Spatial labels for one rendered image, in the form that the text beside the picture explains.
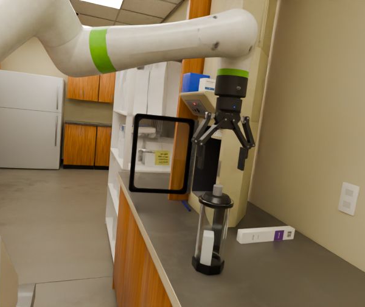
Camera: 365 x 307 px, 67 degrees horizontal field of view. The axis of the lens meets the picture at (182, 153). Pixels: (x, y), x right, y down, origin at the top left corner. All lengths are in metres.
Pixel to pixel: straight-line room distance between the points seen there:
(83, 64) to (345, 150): 1.01
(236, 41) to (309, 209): 0.93
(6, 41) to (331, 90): 1.17
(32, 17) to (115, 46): 0.18
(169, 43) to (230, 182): 0.70
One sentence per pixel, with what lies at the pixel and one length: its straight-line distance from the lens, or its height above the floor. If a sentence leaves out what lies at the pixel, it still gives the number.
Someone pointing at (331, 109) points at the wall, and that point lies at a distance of 1.35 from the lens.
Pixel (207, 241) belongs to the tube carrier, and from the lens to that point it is 0.88.
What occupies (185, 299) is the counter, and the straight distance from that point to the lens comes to 0.82.
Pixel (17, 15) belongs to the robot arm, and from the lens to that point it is 0.70.
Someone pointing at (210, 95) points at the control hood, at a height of 1.50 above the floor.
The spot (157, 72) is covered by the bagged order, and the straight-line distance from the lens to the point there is 2.39.
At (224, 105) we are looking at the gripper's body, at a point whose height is 1.45.
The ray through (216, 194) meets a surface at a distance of 0.86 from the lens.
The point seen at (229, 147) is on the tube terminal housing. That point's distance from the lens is 1.18.
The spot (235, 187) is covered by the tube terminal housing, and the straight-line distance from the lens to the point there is 1.24.
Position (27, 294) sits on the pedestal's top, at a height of 0.94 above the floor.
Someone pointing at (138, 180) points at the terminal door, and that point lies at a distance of 1.44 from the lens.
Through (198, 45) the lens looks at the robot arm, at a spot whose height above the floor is 1.58.
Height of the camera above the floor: 1.42
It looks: 8 degrees down
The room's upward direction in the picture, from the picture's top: 6 degrees clockwise
